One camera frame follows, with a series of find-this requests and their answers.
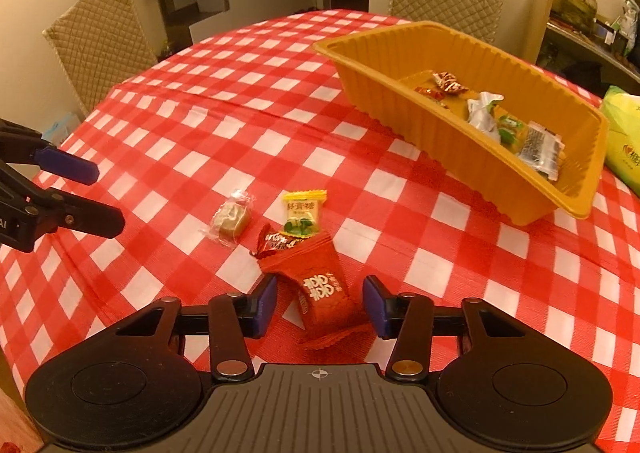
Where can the white green plastic packet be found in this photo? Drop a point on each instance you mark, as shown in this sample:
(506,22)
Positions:
(627,25)

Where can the clear black sesame packet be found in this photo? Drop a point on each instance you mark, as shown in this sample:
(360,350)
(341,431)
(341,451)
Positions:
(540,148)

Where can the clear brown candy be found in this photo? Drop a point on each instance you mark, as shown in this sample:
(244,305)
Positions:
(232,220)

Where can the wooden shelf unit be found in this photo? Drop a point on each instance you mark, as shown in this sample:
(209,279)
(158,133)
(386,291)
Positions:
(535,23)

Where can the red white checkered tablecloth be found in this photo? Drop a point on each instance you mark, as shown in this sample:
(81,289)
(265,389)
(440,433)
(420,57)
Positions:
(175,108)

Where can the large red snack packet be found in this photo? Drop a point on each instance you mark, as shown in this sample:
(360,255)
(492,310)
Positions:
(320,283)

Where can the yellow candy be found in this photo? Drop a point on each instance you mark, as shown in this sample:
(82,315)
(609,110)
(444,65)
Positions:
(300,213)

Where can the green tissue pack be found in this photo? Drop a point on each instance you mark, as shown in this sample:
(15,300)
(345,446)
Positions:
(622,133)

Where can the green candy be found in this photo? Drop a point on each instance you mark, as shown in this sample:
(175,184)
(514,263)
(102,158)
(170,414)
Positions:
(510,129)

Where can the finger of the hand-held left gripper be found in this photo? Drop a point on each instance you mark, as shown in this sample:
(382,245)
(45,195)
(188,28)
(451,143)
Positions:
(70,164)
(85,218)

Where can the light blue tissue pack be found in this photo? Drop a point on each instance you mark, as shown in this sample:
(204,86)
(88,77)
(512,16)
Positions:
(61,127)

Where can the orange plastic tray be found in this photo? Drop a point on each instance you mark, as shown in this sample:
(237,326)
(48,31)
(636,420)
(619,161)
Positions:
(400,118)

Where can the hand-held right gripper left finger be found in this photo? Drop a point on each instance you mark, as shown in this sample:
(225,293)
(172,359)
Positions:
(265,308)

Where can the glass jar orange lid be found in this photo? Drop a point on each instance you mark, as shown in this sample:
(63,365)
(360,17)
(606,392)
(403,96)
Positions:
(577,3)

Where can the small dark red candy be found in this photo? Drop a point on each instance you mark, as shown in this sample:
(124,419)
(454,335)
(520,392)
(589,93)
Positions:
(274,243)

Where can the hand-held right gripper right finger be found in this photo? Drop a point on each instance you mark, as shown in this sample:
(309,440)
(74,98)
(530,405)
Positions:
(375,308)

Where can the red white candy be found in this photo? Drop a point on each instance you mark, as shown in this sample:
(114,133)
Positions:
(449,82)

